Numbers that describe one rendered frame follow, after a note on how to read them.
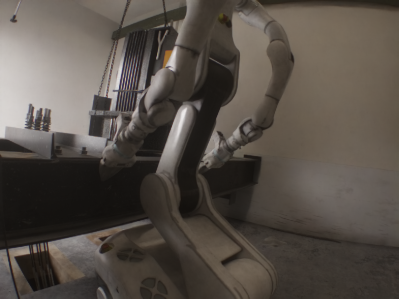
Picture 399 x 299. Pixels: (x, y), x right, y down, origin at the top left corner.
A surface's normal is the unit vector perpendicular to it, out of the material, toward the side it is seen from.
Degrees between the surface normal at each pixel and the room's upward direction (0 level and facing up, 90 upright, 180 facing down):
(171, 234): 89
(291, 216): 90
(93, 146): 83
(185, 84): 110
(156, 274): 37
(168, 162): 90
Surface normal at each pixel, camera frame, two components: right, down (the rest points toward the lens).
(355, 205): -0.51, -0.04
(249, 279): 0.39, -0.82
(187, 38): -0.15, 0.29
